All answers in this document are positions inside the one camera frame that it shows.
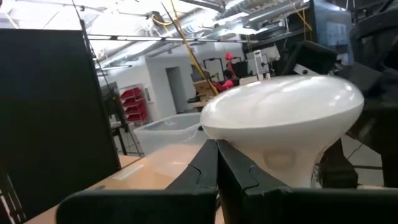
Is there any yellow hanging cable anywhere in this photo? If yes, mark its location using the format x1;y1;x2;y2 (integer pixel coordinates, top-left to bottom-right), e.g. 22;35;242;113
169;0;220;96

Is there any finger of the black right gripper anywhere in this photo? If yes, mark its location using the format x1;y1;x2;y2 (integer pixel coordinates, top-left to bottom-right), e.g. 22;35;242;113
318;139;358;189

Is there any person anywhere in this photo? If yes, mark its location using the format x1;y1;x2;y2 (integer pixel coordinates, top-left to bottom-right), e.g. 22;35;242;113
217;68;240;93

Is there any black partition panel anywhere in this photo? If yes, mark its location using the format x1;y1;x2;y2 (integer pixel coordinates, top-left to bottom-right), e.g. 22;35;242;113
0;27;123;220

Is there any thin black hanging cable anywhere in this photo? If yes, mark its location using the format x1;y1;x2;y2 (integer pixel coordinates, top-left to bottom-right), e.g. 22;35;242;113
70;0;142;156

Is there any clear plastic storage bin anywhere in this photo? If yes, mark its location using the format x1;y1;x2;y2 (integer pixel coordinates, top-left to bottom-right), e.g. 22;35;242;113
133;111;210;156

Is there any white machine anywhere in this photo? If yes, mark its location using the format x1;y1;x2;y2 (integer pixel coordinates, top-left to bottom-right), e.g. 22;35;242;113
245;46;280;82

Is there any light wooden desk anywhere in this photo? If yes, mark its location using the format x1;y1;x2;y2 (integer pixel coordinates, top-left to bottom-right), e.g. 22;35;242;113
24;142;224;224

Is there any black ceiling cable reel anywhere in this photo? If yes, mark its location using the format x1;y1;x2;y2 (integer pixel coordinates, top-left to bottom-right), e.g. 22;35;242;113
144;11;175;30

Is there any black hanging cable with foot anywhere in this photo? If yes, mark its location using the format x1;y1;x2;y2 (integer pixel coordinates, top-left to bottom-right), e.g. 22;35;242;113
160;1;216;95

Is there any red wall bin rack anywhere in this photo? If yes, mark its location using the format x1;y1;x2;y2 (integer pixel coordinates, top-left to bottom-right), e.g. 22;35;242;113
119;86;146;123

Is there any blue machine panel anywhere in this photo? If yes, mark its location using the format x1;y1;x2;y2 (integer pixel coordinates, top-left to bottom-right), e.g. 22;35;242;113
312;0;354;65

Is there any white flood lightbulb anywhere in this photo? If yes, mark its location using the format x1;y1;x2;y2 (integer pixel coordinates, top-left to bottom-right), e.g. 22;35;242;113
200;74;365;189

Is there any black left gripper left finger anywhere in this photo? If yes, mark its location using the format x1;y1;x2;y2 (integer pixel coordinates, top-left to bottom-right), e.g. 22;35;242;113
55;139;218;224

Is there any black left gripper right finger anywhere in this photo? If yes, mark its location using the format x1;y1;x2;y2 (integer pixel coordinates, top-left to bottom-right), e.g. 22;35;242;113
216;139;398;224

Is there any cardboard box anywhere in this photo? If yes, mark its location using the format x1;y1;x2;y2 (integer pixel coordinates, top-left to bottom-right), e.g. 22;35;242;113
192;79;218;99

